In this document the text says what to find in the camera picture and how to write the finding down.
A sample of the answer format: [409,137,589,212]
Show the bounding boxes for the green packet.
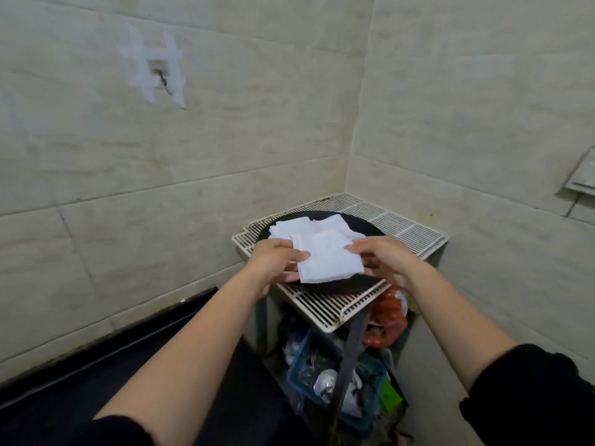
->
[379,378,403,417]

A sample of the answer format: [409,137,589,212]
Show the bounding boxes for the person's right forearm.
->
[404,262,519,391]

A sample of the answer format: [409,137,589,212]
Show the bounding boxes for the grey metal rack leg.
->
[325,307,372,446]

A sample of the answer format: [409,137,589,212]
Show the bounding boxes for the blue plastic bag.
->
[281,320,311,369]

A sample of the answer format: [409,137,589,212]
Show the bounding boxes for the white bowl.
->
[312,368,339,399]

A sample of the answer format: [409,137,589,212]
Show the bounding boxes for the wall hook with white tape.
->
[118,25,187,110]

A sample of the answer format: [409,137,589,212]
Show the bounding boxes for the stacks of white cloths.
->
[268,214,368,256]

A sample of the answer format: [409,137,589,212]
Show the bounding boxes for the white wire rack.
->
[231,192,451,334]

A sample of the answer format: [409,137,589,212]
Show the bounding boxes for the black round tray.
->
[255,210,391,295]

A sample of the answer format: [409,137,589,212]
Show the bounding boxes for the person's left forearm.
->
[95,269,270,446]

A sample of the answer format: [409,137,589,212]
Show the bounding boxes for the white terry cloth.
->
[290,229,366,285]

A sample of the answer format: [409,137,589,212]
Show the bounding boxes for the person's left hand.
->
[240,238,312,299]

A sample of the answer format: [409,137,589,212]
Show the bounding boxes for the person's right hand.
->
[343,235,422,291]

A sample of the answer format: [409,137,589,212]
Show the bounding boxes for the red plastic bag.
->
[362,286,410,349]

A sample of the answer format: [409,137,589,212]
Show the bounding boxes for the blue plastic basket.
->
[286,327,389,435]

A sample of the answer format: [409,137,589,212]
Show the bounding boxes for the white wall box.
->
[564,146,595,197]

